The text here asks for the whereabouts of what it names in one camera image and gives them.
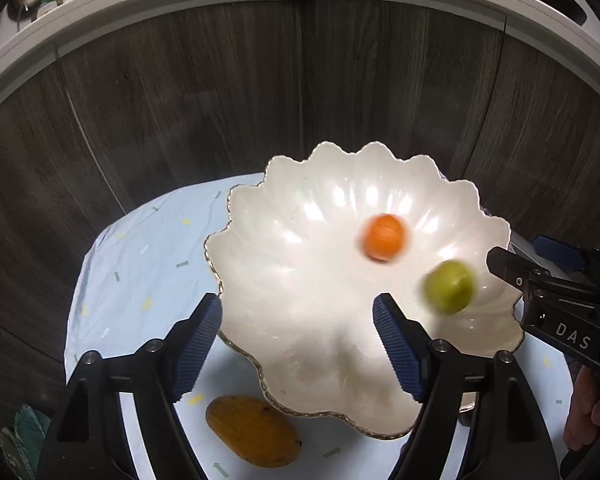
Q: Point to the green apple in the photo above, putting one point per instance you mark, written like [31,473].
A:
[447,287]

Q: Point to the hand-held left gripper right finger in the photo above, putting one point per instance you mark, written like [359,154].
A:
[395,350]

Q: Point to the orange tangerine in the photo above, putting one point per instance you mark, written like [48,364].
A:
[384,237]

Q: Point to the yellow mango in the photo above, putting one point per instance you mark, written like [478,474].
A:
[252,430]

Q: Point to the green leaf-shaped object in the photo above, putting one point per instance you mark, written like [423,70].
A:
[22,440]

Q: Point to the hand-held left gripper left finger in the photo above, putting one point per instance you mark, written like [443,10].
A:
[200,345]

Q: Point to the person's right hand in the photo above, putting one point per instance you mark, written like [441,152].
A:
[592,410]

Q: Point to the white kitchen countertop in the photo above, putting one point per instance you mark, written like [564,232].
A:
[180,2]

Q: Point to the white scalloped plate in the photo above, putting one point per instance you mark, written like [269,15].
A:
[305,270]

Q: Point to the light blue tablecloth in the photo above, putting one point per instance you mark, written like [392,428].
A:
[140,260]

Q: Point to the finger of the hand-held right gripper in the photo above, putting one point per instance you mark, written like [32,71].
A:
[560,252]
[507,265]

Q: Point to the dark wood-grain cabinet door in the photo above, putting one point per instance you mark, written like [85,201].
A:
[190,100]
[405,85]
[30,185]
[555,160]

